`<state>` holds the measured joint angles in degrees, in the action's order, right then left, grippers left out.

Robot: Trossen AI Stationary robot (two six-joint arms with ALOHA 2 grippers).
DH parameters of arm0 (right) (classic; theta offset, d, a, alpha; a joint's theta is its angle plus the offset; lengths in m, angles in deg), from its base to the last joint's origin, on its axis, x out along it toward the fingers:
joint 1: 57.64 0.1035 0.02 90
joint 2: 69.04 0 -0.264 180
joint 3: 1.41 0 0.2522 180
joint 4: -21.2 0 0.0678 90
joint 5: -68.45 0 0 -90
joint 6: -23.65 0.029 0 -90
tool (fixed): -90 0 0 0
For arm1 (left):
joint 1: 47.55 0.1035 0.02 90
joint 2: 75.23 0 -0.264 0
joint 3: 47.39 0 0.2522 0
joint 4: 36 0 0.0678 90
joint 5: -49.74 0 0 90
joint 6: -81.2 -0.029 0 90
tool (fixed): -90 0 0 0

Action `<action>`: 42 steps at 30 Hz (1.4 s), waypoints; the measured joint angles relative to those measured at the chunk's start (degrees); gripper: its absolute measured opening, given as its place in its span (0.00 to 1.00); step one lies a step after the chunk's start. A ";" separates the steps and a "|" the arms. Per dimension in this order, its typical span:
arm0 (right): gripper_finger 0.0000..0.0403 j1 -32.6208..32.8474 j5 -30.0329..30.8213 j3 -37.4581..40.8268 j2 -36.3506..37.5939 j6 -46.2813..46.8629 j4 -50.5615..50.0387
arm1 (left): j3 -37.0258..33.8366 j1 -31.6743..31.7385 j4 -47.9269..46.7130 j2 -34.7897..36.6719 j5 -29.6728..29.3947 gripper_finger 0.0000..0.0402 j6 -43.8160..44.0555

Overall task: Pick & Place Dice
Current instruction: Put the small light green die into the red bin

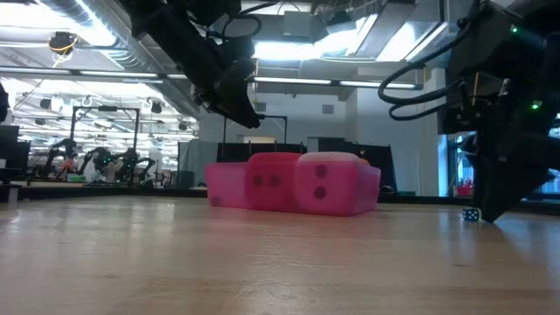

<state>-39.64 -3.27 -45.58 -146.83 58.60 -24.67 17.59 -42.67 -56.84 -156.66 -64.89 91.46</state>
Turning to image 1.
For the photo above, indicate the pink translucent plastic bin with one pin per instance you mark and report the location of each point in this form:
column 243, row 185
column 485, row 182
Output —
column 223, row 186

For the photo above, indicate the black cabinet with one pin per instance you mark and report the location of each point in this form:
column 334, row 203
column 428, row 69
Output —
column 337, row 144

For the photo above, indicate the small black dome object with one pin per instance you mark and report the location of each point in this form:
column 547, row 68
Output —
column 387, row 190

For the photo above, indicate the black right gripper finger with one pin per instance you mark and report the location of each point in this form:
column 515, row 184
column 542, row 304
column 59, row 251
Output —
column 503, row 192

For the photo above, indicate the red background machine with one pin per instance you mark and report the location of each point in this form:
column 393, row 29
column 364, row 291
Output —
column 464, row 190

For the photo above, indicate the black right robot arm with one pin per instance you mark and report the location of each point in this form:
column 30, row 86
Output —
column 525, row 52

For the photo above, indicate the small blue die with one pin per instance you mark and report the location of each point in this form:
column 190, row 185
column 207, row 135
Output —
column 471, row 214

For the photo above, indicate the ceiling light bar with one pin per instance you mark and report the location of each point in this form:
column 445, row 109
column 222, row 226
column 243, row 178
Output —
column 306, row 80

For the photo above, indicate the grey fabric cover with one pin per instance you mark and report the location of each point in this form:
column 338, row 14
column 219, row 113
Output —
column 197, row 153

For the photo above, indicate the large orange foam die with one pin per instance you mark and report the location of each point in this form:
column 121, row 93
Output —
column 364, row 162

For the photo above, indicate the black gantry frame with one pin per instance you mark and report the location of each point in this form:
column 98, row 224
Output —
column 280, row 117
column 105, row 108

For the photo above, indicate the black hanging spotlight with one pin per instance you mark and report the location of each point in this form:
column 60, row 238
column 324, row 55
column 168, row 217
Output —
column 156, row 107

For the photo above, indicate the black ceiling sensor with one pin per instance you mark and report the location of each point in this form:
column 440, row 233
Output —
column 61, row 41

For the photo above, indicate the large pink foam die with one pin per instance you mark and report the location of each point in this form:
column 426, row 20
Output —
column 337, row 188

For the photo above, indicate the background black robot arm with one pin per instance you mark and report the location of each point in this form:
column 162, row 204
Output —
column 98, row 159
column 133, row 164
column 61, row 153

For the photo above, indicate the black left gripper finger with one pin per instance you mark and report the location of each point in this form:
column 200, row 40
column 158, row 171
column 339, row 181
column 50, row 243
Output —
column 211, row 104
column 240, row 105

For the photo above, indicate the black monitor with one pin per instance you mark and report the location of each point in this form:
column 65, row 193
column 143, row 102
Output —
column 11, row 144

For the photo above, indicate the black table frame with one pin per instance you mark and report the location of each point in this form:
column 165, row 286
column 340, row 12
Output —
column 109, row 196

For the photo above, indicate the black partition wall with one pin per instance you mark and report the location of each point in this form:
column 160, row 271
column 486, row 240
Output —
column 236, row 151

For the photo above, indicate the glass window wall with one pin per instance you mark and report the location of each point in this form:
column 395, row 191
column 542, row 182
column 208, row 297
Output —
column 455, row 166

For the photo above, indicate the black panel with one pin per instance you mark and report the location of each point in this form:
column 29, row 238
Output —
column 387, row 170

